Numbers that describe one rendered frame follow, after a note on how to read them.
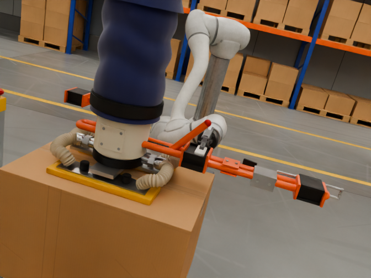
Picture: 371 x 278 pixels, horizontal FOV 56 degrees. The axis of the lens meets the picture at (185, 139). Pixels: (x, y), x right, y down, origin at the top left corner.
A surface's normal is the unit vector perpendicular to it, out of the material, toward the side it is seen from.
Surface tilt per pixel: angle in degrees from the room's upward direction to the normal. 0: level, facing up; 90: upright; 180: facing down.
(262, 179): 90
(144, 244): 90
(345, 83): 90
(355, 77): 90
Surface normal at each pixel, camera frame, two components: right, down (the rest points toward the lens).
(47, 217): -0.24, 0.29
